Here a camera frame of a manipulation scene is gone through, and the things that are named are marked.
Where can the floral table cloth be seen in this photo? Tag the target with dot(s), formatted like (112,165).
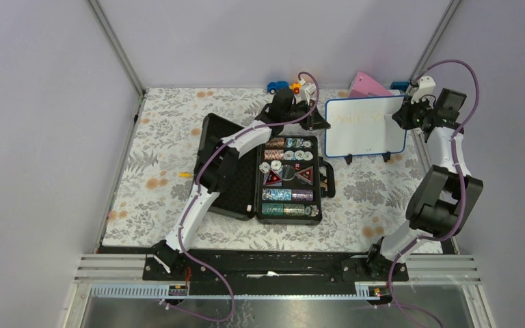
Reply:
(370,200)

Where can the clear dealer button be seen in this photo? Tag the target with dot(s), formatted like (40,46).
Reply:
(288,172)

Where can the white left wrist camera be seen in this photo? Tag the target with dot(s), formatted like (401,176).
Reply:
(307,90)

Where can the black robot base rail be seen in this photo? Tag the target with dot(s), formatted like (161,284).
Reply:
(220,272)

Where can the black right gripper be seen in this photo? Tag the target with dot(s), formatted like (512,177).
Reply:
(402,117)

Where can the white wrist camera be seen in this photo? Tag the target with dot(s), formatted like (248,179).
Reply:
(307,90)
(421,89)

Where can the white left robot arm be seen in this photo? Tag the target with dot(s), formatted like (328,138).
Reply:
(217,165)

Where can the red triangle all-in marker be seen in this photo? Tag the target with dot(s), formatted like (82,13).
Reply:
(273,179)

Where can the blue block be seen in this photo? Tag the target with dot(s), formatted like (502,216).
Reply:
(400,85)

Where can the orange toy car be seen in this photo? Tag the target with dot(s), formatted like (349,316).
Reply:
(295,87)

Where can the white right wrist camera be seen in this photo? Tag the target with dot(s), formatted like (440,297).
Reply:
(421,89)

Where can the blue framed whiteboard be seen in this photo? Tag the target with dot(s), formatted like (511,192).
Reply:
(363,126)

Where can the pink box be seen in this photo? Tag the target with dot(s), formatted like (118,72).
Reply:
(364,86)

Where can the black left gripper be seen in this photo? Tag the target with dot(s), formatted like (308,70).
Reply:
(315,121)

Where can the blue toy car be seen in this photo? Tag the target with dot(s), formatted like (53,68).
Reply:
(274,86)

